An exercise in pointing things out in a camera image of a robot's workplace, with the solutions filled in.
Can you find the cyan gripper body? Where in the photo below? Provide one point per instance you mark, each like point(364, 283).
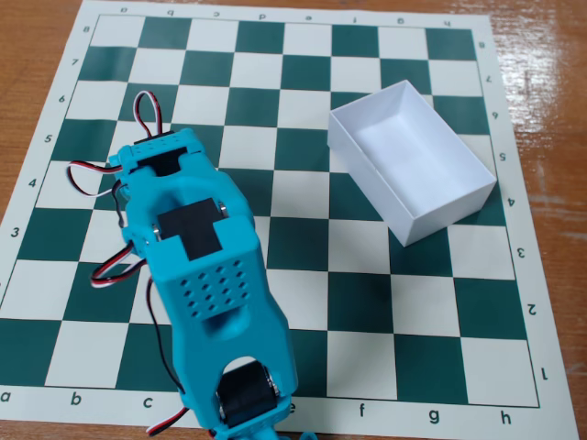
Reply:
point(161, 148)

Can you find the cyan robot arm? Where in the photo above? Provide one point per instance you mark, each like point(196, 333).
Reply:
point(215, 284)

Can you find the white open cardboard box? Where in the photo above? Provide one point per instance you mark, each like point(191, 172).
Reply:
point(413, 151)

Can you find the green white chessboard mat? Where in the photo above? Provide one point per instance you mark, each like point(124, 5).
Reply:
point(321, 238)

